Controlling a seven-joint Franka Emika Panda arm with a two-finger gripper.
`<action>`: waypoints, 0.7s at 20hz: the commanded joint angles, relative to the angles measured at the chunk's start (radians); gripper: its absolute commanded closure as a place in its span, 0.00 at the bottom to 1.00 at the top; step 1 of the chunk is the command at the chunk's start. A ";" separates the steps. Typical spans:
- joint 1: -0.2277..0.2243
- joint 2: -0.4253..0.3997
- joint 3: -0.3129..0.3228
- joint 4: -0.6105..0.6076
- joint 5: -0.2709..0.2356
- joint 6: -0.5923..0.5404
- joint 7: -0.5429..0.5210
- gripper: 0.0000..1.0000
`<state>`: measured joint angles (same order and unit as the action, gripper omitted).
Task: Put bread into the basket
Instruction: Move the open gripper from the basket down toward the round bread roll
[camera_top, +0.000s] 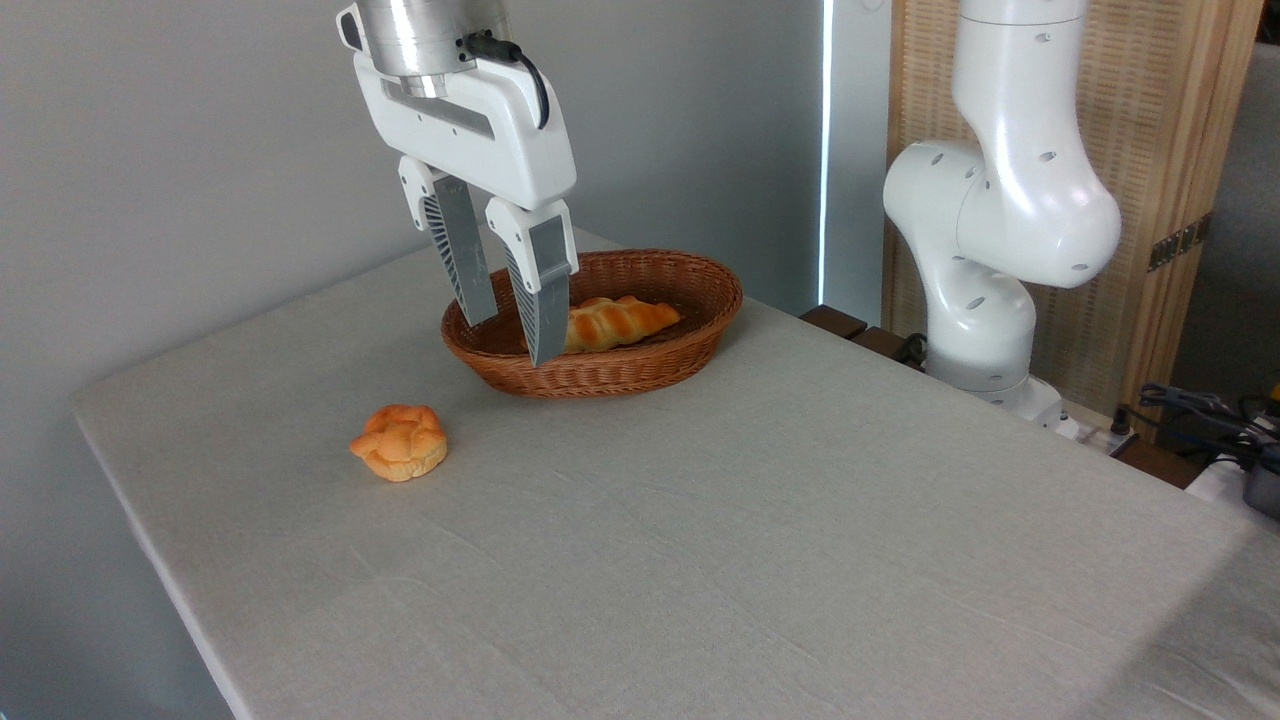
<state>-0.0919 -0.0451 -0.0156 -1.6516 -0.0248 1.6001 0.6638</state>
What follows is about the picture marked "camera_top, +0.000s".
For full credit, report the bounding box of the long twisted bread loaf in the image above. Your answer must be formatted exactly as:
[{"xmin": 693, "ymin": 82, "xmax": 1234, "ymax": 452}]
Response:
[{"xmin": 519, "ymin": 295, "xmax": 683, "ymax": 355}]

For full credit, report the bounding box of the round knotted bread roll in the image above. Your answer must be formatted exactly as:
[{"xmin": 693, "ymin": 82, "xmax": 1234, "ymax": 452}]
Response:
[{"xmin": 349, "ymin": 404, "xmax": 449, "ymax": 483}]

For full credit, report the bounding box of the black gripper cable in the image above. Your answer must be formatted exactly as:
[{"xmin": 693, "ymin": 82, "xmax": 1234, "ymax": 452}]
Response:
[{"xmin": 462, "ymin": 33, "xmax": 552, "ymax": 131}]

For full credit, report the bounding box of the white power strip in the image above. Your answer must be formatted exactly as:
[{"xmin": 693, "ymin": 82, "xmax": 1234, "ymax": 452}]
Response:
[{"xmin": 1045, "ymin": 398, "xmax": 1141, "ymax": 457}]

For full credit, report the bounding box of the light grey tablecloth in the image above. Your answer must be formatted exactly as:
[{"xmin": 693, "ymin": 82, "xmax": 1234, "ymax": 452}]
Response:
[{"xmin": 72, "ymin": 225, "xmax": 1280, "ymax": 720}]

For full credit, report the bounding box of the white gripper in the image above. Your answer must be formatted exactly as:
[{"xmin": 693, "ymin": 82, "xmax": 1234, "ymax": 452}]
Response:
[{"xmin": 336, "ymin": 4, "xmax": 580, "ymax": 368}]

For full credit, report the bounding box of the brown woven wicker basket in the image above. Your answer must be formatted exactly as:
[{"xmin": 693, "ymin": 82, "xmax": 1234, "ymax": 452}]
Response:
[{"xmin": 441, "ymin": 249, "xmax": 744, "ymax": 400}]

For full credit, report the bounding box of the black cable bundle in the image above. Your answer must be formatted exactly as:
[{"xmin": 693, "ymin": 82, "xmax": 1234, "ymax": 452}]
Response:
[{"xmin": 1137, "ymin": 382, "xmax": 1280, "ymax": 473}]

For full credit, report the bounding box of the wooden rattan folding screen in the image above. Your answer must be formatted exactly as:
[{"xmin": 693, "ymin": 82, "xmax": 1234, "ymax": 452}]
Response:
[{"xmin": 884, "ymin": 0, "xmax": 1267, "ymax": 443}]

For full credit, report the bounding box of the dark metal screen hinge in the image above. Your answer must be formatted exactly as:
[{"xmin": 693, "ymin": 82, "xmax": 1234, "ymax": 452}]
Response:
[{"xmin": 1147, "ymin": 212, "xmax": 1215, "ymax": 273}]

